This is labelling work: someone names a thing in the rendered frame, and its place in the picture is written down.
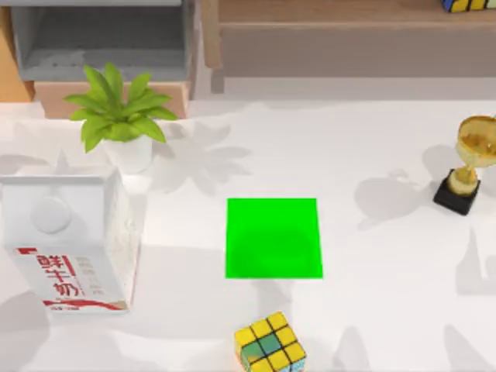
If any flat green square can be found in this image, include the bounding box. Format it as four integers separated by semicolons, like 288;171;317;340
224;197;324;280

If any green plant in white pot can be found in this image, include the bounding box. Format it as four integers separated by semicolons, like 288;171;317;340
63;62;180;174

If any yellow puzzle cube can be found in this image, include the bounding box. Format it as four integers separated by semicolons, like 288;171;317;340
233;311;307;372

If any pale wooden drawer front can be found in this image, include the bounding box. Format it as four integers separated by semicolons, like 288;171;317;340
33;80;191;119

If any wooden open shelf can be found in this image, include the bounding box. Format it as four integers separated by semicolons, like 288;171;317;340
201;0;496;95

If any white and red milk carton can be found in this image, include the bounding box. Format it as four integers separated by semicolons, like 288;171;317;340
0;167;141;316

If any pulled-out drawer grey inside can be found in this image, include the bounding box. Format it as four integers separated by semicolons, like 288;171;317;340
10;0;196;83

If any gold trophy on black base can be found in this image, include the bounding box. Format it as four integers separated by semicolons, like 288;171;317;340
432;115;496;215

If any puzzle cube with blue face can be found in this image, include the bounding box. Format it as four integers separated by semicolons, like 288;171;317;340
440;0;490;14

